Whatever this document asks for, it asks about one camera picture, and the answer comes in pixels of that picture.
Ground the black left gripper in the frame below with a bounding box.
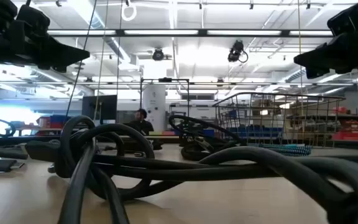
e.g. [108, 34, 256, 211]
[0, 0, 90, 73]

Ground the black USB-C cable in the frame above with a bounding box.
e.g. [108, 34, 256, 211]
[168, 114, 247, 162]
[47, 114, 358, 224]

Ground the yellow hanging cable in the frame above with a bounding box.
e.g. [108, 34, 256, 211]
[94, 0, 109, 121]
[296, 0, 305, 138]

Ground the teal braided USB-C cable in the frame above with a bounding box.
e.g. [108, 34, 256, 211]
[247, 142, 313, 157]

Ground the black monitor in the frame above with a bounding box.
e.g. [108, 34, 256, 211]
[81, 95, 118, 125]

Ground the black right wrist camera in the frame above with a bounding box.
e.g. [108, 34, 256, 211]
[327, 0, 358, 37]

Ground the blue storage bin row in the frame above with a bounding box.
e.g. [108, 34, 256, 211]
[227, 124, 284, 139]

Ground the black ceiling camera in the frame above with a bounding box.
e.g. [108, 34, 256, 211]
[227, 39, 249, 63]

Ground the black metal rack frame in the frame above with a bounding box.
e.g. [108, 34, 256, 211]
[139, 77, 191, 125]

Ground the person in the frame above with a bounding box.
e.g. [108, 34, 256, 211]
[125, 108, 155, 138]

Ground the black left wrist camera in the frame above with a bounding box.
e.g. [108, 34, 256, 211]
[16, 3, 51, 34]

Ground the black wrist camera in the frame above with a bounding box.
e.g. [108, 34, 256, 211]
[16, 3, 51, 34]
[327, 0, 358, 37]

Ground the gold wire basket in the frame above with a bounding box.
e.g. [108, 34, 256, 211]
[212, 91, 347, 149]

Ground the white hanging ring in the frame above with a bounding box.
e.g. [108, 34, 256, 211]
[121, 0, 137, 22]

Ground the black hanging cable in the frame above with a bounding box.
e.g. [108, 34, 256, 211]
[65, 0, 98, 123]

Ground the black aluminium rig frame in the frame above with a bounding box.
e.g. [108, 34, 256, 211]
[47, 28, 334, 38]

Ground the white cylindrical column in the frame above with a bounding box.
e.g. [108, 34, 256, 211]
[142, 84, 167, 131]

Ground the shelf with red bins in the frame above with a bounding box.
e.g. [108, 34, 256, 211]
[331, 105, 358, 141]

